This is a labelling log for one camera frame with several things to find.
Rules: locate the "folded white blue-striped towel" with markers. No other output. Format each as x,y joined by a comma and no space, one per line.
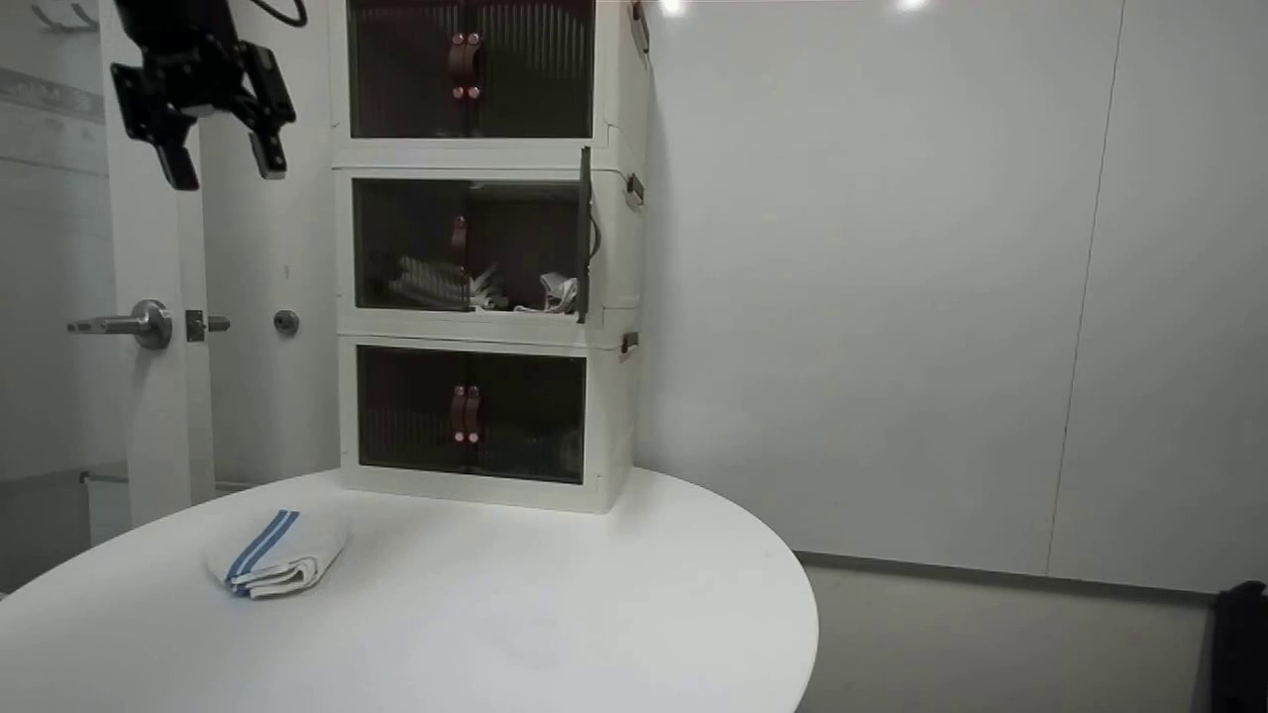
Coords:
312,551

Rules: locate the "silver door latch plate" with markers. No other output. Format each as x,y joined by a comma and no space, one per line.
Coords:
201,328

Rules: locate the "white room door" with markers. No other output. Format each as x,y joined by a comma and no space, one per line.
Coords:
144,438

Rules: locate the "white patterned towel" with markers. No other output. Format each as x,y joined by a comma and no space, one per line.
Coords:
436,282

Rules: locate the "black object at floor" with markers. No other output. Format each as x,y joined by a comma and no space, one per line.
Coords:
1244,657

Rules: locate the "red magnetic door latch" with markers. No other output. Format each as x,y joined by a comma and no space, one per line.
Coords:
466,64
466,414

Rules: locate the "round silver knob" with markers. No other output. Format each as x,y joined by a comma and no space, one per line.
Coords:
286,324

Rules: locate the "dark tinted cabinet door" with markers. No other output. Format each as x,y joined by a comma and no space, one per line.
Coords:
399,64
527,422

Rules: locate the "white stacked shelf cabinet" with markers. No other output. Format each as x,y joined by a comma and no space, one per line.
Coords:
611,398

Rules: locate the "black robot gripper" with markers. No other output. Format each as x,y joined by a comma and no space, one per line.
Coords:
181,35

